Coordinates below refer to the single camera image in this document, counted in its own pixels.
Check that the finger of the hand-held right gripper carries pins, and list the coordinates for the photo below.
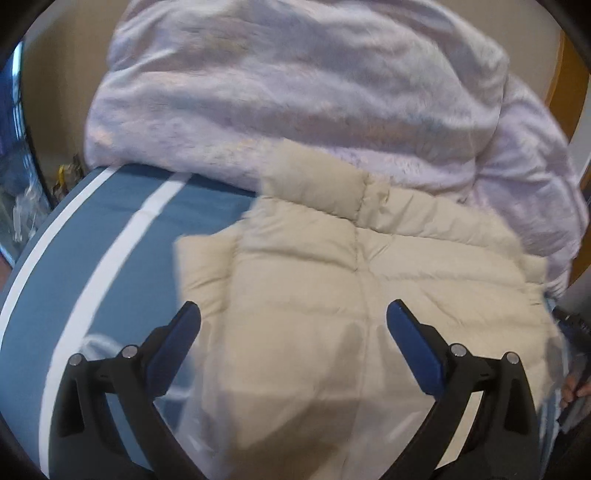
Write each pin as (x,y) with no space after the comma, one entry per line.
(575,321)

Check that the beige puffer jacket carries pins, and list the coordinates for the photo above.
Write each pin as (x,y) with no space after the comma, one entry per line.
(300,286)

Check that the lilac floral pillow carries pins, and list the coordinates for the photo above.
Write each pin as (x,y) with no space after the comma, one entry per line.
(535,175)
(277,92)

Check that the wooden door frame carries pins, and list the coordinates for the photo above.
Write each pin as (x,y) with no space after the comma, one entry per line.
(570,87)

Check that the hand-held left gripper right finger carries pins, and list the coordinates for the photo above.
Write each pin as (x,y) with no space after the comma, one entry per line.
(415,350)

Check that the flat screen television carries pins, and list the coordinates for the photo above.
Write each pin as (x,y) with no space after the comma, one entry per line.
(16,138)

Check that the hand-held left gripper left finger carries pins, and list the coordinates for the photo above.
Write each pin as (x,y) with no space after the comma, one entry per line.
(178,341)

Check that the bed with blue striped sheet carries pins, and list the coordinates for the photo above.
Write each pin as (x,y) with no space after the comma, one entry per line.
(92,230)

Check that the person's right hand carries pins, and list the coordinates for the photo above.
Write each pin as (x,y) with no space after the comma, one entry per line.
(575,390)

